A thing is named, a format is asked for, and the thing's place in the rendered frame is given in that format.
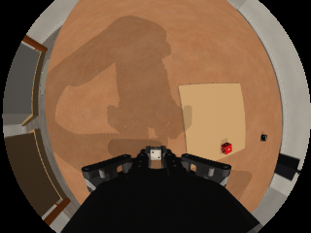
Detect red die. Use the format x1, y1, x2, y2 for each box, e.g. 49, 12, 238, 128
221, 142, 232, 154

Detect tan square mat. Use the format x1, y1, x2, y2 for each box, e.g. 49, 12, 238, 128
178, 83, 246, 161

